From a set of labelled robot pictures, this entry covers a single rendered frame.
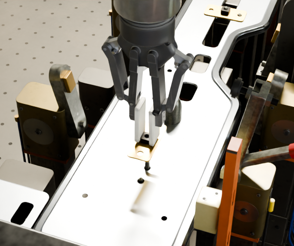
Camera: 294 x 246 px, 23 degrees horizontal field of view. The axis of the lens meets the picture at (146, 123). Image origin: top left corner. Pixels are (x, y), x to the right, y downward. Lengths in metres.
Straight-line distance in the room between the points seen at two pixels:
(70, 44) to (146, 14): 1.02
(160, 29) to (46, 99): 0.34
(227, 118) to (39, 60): 0.76
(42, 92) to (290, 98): 0.42
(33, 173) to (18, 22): 0.89
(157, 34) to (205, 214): 0.27
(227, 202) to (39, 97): 0.41
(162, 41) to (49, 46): 0.99
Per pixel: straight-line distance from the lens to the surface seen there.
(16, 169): 1.19
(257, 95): 0.96
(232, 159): 0.90
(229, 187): 0.94
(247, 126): 0.99
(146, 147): 1.09
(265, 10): 1.51
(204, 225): 1.05
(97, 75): 1.34
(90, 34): 1.94
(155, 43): 0.94
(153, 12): 0.90
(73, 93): 1.19
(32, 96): 1.22
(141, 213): 1.08
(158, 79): 1.00
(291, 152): 1.02
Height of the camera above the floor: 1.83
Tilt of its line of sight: 43 degrees down
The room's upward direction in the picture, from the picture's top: straight up
